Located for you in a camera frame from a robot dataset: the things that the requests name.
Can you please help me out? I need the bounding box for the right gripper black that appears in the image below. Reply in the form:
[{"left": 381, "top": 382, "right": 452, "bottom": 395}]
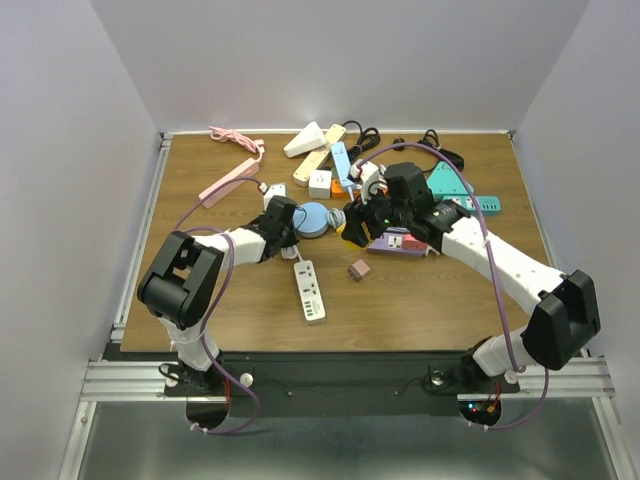
[{"left": 339, "top": 179, "right": 411, "bottom": 248}]

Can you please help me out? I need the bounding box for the purple cable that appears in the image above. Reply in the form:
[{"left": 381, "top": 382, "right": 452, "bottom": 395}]
[
  {"left": 357, "top": 142, "right": 554, "bottom": 432},
  {"left": 177, "top": 177, "right": 261, "bottom": 436}
]

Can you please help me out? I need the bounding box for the orange power strip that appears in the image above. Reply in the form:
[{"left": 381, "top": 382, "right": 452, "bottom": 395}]
[{"left": 330, "top": 179, "right": 360, "bottom": 199}]

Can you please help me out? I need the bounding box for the light blue power strip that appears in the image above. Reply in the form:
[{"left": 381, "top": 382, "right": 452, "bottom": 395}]
[{"left": 331, "top": 141, "right": 354, "bottom": 190}]

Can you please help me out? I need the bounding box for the pink coiled cable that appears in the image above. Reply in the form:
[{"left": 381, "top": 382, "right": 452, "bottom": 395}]
[{"left": 209, "top": 126, "right": 266, "bottom": 155}]

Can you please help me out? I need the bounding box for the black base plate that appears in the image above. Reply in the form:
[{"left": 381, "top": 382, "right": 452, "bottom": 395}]
[{"left": 159, "top": 350, "right": 519, "bottom": 420}]

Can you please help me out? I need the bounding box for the black coiled cable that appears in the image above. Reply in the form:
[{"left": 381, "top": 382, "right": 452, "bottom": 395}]
[{"left": 344, "top": 119, "right": 382, "bottom": 161}]

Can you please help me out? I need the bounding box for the purple pink power strip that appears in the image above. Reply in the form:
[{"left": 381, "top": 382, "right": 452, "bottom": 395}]
[{"left": 367, "top": 228, "right": 431, "bottom": 257}]

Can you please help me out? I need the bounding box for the teal triangular power strip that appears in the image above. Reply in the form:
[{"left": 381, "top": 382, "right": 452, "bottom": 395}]
[{"left": 426, "top": 161, "right": 468, "bottom": 201}]

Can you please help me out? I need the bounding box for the yellow cube socket adapter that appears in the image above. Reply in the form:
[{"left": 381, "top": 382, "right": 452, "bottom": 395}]
[{"left": 336, "top": 222, "right": 371, "bottom": 249}]

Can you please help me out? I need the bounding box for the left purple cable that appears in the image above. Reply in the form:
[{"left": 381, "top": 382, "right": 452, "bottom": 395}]
[{"left": 177, "top": 177, "right": 261, "bottom": 436}]

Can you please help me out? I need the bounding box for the white cube socket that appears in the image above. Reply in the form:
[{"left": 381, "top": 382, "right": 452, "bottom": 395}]
[{"left": 308, "top": 169, "right": 332, "bottom": 200}]

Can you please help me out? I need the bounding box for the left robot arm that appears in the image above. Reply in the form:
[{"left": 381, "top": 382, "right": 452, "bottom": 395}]
[{"left": 137, "top": 196, "right": 298, "bottom": 394}]

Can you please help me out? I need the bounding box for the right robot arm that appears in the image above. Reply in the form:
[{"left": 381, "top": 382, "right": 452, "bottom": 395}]
[{"left": 340, "top": 162, "right": 601, "bottom": 390}]

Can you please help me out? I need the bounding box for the white usb power strip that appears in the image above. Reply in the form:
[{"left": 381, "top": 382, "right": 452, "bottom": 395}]
[{"left": 294, "top": 260, "right": 326, "bottom": 324}]

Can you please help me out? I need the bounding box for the black cable with plug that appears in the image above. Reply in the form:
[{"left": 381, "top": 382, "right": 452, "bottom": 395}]
[{"left": 393, "top": 128, "right": 465, "bottom": 169}]

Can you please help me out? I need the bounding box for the teal long power strip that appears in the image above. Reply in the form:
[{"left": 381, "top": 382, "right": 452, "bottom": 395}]
[{"left": 443, "top": 195, "right": 502, "bottom": 216}]

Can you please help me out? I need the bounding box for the small pink plug adapter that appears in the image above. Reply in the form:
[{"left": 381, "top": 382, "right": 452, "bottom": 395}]
[{"left": 347, "top": 259, "right": 371, "bottom": 282}]

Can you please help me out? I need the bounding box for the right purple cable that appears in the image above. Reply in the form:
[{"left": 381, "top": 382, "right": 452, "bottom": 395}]
[{"left": 357, "top": 142, "right": 554, "bottom": 432}]

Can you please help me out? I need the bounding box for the white cable bundle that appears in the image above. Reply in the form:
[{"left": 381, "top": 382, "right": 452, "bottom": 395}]
[{"left": 279, "top": 239, "right": 306, "bottom": 264}]

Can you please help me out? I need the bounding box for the white triangular power strip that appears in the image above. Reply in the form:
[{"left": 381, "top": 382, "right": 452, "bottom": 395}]
[{"left": 283, "top": 121, "right": 326, "bottom": 158}]

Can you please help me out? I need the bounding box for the round light blue socket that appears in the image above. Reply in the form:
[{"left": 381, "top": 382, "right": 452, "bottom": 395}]
[{"left": 293, "top": 202, "right": 329, "bottom": 239}]

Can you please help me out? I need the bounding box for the beige wooden power strip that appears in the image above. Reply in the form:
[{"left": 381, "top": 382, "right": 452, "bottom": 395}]
[{"left": 292, "top": 124, "right": 346, "bottom": 186}]

